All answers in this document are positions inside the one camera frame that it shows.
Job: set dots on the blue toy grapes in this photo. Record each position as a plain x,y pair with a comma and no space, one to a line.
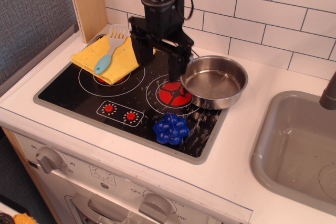
171,129

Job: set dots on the grey faucet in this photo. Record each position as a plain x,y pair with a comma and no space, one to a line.
328,98

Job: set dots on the yellow folded cloth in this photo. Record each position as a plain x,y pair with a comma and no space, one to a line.
123,60

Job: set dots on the grey right oven knob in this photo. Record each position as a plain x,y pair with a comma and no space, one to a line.
155,207

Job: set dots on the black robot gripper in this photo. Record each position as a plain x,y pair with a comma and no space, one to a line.
161,28

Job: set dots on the stainless steel pot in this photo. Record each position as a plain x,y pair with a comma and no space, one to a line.
215,82

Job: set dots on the orange object at floor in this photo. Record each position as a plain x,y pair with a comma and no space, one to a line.
24,219

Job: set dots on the grey oven knob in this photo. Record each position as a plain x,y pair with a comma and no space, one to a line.
155,207
48,159

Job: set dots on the black toy stove top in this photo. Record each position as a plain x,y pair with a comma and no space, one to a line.
131,107

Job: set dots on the grey spatula with blue handle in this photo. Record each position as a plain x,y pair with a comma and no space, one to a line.
116,37

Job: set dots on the light wooden post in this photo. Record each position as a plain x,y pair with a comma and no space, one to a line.
91,17

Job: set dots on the grey plastic sink basin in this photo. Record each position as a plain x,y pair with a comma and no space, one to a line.
294,153

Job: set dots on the white toy oven front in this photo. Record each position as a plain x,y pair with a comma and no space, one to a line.
80,192

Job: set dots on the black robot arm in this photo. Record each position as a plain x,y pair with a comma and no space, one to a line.
161,29

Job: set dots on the grey left oven knob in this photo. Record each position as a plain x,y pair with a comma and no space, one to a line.
48,159

